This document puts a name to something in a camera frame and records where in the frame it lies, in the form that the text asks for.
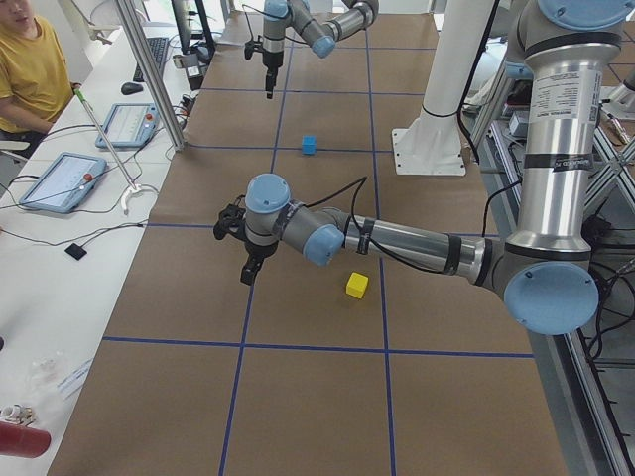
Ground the red cylinder bottle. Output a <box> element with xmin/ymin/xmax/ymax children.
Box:
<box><xmin>1</xmin><ymin>421</ymin><xmax>52</xmax><ymax>458</ymax></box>

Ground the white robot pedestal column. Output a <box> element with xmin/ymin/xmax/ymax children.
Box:
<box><xmin>422</xmin><ymin>0</ymin><xmax>498</xmax><ymax>119</ymax></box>

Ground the blue teach pendant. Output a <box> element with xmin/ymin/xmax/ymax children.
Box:
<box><xmin>19</xmin><ymin>152</ymin><xmax>107</xmax><ymax>214</ymax></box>
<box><xmin>102</xmin><ymin>103</ymin><xmax>160</xmax><ymax>149</ymax></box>

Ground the white reacher grabber stick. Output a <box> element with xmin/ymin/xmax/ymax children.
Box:
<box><xmin>73</xmin><ymin>87</ymin><xmax>159</xmax><ymax>215</ymax></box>

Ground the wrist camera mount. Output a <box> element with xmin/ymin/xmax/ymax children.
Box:
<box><xmin>213</xmin><ymin>203</ymin><xmax>246</xmax><ymax>242</ymax></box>
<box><xmin>244</xmin><ymin>36</ymin><xmax>263</xmax><ymax>60</ymax></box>

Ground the person in yellow shirt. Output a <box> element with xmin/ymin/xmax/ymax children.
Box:
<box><xmin>1</xmin><ymin>1</ymin><xmax>77</xmax><ymax>159</ymax></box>

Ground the yellow cube block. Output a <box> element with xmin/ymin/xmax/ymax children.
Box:
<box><xmin>345</xmin><ymin>272</ymin><xmax>369</xmax><ymax>299</ymax></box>

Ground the black keyboard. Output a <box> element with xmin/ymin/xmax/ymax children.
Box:
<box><xmin>132</xmin><ymin>37</ymin><xmax>170</xmax><ymax>83</ymax></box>

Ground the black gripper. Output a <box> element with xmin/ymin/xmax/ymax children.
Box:
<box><xmin>240</xmin><ymin>241</ymin><xmax>276</xmax><ymax>285</ymax></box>
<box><xmin>263</xmin><ymin>50</ymin><xmax>282</xmax><ymax>99</ymax></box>

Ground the black computer mouse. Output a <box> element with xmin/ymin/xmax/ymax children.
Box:
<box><xmin>120</xmin><ymin>81</ymin><xmax>144</xmax><ymax>95</ymax></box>

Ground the far blue teach pendant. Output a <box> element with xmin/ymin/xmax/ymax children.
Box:
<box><xmin>102</xmin><ymin>103</ymin><xmax>160</xmax><ymax>149</ymax></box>

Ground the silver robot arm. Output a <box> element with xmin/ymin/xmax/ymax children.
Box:
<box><xmin>236</xmin><ymin>1</ymin><xmax>634</xmax><ymax>335</ymax></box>
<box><xmin>256</xmin><ymin>0</ymin><xmax>379</xmax><ymax>99</ymax></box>

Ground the aluminium frame post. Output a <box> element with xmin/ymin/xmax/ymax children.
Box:
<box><xmin>115</xmin><ymin>0</ymin><xmax>185</xmax><ymax>152</ymax></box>

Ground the black monitor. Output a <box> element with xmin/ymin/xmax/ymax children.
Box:
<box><xmin>171</xmin><ymin>0</ymin><xmax>215</xmax><ymax>61</ymax></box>

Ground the blue cube block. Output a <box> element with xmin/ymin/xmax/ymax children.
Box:
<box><xmin>302</xmin><ymin>135</ymin><xmax>317</xmax><ymax>156</ymax></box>

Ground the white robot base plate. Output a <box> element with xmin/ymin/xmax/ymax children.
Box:
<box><xmin>391</xmin><ymin>128</ymin><xmax>466</xmax><ymax>177</ymax></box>

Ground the near blue teach pendant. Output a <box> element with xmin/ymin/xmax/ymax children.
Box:
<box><xmin>19</xmin><ymin>152</ymin><xmax>107</xmax><ymax>214</ymax></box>

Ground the small black square pad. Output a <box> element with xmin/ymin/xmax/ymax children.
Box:
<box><xmin>64</xmin><ymin>243</ymin><xmax>87</xmax><ymax>261</ymax></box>

